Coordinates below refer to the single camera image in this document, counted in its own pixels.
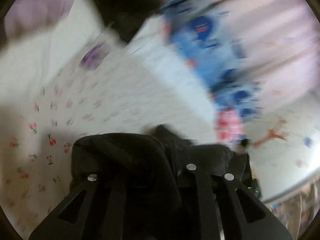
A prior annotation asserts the large black puffer jacket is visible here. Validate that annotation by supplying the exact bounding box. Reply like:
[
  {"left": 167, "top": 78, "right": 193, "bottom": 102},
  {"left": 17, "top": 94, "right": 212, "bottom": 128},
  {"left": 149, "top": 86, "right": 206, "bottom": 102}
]
[{"left": 70, "top": 125, "right": 260, "bottom": 239}]

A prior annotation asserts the pink patterned cloth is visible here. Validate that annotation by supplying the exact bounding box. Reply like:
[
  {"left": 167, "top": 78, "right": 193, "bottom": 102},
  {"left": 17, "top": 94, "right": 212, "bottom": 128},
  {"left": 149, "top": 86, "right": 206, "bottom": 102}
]
[{"left": 215, "top": 108, "right": 244, "bottom": 144}]

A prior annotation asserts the white wardrobe with tree sticker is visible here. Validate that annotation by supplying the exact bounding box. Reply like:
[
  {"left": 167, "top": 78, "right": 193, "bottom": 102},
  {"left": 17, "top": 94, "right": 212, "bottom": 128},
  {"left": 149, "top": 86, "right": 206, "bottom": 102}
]
[{"left": 245, "top": 94, "right": 319, "bottom": 203}]

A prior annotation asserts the white cherry print bedsheet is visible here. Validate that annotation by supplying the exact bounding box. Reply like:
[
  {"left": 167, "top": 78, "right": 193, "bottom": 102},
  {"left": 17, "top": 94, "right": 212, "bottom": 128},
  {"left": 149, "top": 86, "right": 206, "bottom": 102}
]
[{"left": 1, "top": 0, "right": 215, "bottom": 239}]

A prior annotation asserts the blue whale print quilt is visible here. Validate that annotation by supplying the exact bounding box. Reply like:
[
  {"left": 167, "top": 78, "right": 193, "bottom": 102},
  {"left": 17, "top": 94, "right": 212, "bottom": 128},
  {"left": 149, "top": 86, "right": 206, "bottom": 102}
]
[{"left": 163, "top": 0, "right": 262, "bottom": 121}]

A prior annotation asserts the purple butterfly hair clip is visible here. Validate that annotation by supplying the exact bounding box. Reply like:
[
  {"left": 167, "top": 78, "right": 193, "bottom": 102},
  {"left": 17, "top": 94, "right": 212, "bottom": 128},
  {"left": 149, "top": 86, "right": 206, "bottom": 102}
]
[{"left": 80, "top": 43, "right": 110, "bottom": 71}]

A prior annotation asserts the lavender puffer garment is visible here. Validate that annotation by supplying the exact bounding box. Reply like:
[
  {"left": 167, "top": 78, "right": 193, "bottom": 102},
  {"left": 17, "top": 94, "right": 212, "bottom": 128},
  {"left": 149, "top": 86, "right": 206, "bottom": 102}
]
[{"left": 4, "top": 0, "right": 75, "bottom": 39}]

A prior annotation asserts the small black jacket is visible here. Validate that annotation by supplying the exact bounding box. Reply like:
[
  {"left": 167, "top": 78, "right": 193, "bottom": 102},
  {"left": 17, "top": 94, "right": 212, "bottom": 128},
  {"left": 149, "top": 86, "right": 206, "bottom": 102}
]
[{"left": 93, "top": 0, "right": 162, "bottom": 43}]

